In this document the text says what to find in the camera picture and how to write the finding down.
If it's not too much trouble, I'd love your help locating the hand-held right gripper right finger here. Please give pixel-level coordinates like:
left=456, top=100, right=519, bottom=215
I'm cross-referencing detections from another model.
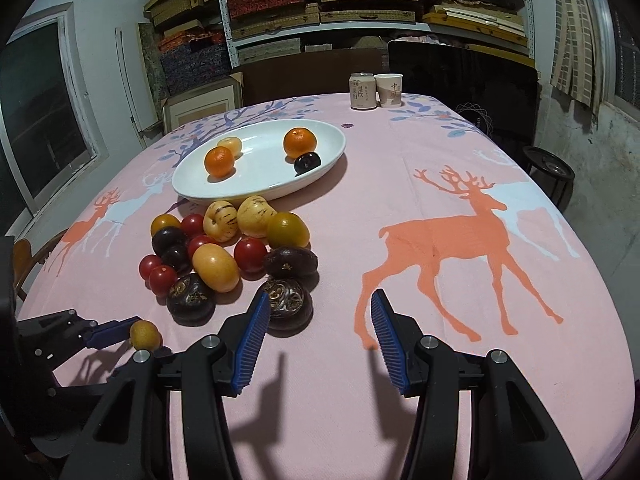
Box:
left=370, top=289, right=583, bottom=480

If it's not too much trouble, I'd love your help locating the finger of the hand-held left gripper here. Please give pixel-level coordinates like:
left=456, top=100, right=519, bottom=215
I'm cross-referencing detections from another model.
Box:
left=17, top=309, right=143, bottom=356

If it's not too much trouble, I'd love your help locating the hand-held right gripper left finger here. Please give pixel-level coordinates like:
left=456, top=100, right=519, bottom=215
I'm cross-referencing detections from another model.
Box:
left=60, top=291, right=273, bottom=480

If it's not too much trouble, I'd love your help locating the small round yellow fruit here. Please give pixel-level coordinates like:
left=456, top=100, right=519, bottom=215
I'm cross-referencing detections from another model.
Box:
left=129, top=320, right=162, bottom=352

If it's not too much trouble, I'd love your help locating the dark tomato front plate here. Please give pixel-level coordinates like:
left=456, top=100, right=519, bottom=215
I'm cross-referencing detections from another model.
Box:
left=255, top=277, right=314, bottom=333

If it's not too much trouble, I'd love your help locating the dark tomato plate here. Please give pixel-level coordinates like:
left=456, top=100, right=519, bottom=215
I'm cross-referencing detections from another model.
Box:
left=255, top=277, right=314, bottom=333
left=263, top=246, right=319, bottom=281

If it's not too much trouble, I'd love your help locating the dark brown water chestnut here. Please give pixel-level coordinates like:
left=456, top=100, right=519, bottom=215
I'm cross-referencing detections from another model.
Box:
left=166, top=272, right=217, bottom=327

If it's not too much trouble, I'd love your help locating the large yellow-orange fruit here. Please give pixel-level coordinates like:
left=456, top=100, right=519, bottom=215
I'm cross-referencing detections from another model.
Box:
left=192, top=243, right=241, bottom=293

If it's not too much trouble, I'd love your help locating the red cherry tomato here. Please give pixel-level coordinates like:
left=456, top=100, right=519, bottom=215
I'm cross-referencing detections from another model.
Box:
left=148, top=265, right=179, bottom=297
left=187, top=234, right=217, bottom=261
left=180, top=213, right=206, bottom=238
left=138, top=254, right=163, bottom=281
left=233, top=237, right=268, bottom=275

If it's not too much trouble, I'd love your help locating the dark tomato back plate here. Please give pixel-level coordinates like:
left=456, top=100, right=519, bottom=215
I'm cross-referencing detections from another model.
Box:
left=263, top=246, right=319, bottom=281

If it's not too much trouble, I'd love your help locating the yellow cherry tomato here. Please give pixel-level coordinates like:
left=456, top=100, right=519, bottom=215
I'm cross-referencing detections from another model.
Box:
left=150, top=214, right=182, bottom=238

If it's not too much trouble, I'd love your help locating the white oval plate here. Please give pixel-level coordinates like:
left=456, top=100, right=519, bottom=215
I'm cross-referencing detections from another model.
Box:
left=171, top=119, right=347, bottom=204

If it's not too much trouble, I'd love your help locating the dark plum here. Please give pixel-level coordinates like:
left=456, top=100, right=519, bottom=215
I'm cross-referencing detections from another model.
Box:
left=161, top=244, right=193, bottom=275

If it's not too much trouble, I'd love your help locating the orange-yellow tomato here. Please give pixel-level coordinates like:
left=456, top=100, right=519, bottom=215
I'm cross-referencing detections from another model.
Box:
left=266, top=211, right=310, bottom=249

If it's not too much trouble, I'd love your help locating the wooden chair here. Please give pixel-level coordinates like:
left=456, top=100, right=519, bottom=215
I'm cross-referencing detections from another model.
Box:
left=12, top=230, right=68, bottom=303

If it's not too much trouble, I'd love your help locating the pink deer print tablecloth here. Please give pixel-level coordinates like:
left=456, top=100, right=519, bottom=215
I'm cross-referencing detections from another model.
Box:
left=15, top=91, right=632, bottom=480

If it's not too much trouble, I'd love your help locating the orange mandarin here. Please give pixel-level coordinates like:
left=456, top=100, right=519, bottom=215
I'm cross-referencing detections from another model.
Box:
left=204, top=146, right=236, bottom=178
left=283, top=127, right=318, bottom=160

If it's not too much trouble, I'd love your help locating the small dark cherry tomato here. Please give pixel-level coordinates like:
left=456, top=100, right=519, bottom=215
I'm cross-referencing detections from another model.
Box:
left=293, top=151, right=322, bottom=175

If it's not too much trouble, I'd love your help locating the white framed window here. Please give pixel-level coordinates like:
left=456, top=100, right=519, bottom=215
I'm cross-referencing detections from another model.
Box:
left=0, top=2, right=111, bottom=241

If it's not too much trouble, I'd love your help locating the black round stool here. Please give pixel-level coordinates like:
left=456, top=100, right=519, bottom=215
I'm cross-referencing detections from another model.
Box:
left=522, top=146, right=576, bottom=213

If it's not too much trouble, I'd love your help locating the paper cup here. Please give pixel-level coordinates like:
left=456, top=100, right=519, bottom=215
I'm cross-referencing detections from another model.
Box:
left=374, top=73, right=404, bottom=108

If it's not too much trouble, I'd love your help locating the beige beverage can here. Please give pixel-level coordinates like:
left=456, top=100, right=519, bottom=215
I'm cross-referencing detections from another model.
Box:
left=349, top=72, right=377, bottom=111

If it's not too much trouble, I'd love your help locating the white board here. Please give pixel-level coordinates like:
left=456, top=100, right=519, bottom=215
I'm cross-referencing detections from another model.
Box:
left=116, top=25, right=146, bottom=136

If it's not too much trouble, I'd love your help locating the brown board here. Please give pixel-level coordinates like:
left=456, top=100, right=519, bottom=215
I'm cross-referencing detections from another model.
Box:
left=232, top=47, right=388, bottom=108

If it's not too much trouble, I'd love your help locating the grey marble slab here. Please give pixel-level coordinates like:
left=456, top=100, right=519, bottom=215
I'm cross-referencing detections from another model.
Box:
left=137, top=22, right=168, bottom=131

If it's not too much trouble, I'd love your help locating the stack of blue patterned boxes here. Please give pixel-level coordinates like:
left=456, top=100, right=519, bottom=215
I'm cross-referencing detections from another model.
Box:
left=159, top=30, right=233, bottom=96

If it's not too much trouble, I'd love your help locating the white metal shelf rack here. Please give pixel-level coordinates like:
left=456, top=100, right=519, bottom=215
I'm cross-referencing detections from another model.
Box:
left=212, top=0, right=538, bottom=71

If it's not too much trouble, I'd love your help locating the beige checked curtain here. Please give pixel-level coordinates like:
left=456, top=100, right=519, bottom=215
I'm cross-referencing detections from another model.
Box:
left=550, top=0, right=616, bottom=106

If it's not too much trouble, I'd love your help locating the mesh covered window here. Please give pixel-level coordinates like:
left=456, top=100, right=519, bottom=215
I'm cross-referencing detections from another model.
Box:
left=600, top=0, right=640, bottom=121

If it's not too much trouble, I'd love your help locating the wooden picture frame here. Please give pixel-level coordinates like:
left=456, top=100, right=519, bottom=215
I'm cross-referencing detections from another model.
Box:
left=161, top=72, right=244, bottom=136

